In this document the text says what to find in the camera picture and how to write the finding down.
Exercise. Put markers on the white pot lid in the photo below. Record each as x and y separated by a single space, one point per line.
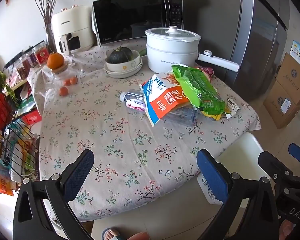
172 32

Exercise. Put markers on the person's foot in slipper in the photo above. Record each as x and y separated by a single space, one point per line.
113 233

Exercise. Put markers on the orange packet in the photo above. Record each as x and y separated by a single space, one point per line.
3 183

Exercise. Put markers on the green vegetable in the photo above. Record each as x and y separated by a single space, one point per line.
142 52

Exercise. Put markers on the pink label plastic bottle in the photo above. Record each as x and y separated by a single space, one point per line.
132 100

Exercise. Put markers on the person's right hand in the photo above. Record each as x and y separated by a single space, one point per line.
287 231

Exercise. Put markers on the clear plastic bottle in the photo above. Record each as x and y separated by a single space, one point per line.
185 117

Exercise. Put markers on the white electric pot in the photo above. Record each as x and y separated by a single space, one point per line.
170 55

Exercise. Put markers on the large orange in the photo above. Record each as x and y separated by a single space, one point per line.
55 60

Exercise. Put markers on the white bowl with flower print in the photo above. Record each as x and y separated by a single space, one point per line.
126 66

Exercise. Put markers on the black microwave oven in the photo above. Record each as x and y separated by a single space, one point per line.
129 15

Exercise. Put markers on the glass vase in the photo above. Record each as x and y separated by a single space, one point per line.
51 37

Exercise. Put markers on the red box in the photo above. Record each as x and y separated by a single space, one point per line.
32 119

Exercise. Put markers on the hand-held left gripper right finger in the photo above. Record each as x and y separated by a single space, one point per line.
212 177

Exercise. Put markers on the clear storage jar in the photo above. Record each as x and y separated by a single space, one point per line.
24 65

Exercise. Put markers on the cardboard box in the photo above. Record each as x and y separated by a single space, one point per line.
295 75
280 105

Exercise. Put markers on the yellow packet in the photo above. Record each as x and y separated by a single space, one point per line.
213 116

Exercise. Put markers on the green snack packet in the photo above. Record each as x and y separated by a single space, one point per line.
200 90

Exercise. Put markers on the small white wrapper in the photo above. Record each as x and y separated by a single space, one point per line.
232 107

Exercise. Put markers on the plain white bowl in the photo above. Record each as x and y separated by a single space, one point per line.
122 74

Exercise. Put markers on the dark green squash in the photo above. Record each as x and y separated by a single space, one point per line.
119 55

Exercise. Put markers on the glass jar with wooden lid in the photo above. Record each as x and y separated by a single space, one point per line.
61 70

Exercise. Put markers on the blue orange snack box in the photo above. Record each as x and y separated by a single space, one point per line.
165 97

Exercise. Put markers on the bundle of dry twigs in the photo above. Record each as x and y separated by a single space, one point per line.
46 5

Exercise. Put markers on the small orange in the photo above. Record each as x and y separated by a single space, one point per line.
68 82
63 91
75 80

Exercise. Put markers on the red label jar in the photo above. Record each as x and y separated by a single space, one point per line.
41 56

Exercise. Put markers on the grey refrigerator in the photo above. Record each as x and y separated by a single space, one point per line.
260 30

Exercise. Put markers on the white plastic bin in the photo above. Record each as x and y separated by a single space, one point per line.
240 152

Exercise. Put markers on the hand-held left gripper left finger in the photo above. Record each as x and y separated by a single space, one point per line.
80 172

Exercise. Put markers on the person's left hand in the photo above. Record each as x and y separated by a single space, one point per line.
139 236

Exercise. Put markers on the cream air fryer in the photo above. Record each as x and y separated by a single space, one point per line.
72 21

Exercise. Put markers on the red snack tube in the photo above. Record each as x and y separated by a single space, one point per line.
207 71

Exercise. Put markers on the floral tablecloth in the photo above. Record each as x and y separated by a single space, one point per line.
114 135

